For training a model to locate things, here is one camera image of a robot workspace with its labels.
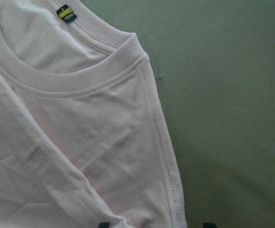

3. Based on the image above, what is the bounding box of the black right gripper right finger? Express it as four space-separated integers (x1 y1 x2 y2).
203 223 217 228

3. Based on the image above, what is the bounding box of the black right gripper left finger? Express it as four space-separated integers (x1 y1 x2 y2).
98 222 110 228

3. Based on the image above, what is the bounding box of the pink Snoopy t-shirt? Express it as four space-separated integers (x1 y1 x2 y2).
0 0 187 228

